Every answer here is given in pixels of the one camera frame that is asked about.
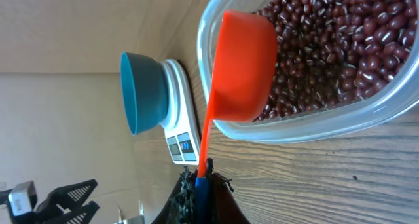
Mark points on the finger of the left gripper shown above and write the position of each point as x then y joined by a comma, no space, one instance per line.
82,215
68,197

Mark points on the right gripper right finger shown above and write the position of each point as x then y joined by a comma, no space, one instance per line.
223,208

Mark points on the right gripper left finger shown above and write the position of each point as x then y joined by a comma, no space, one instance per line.
180,207

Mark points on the red scoop with blue handle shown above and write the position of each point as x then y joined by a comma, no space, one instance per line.
241,82

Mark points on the white digital kitchen scale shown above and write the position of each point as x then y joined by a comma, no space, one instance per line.
180,125

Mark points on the blue bowl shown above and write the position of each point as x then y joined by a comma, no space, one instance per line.
144,92

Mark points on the clear plastic container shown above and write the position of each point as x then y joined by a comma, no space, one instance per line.
397,98

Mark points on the red adzuki beans in container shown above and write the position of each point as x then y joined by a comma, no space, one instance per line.
335,52

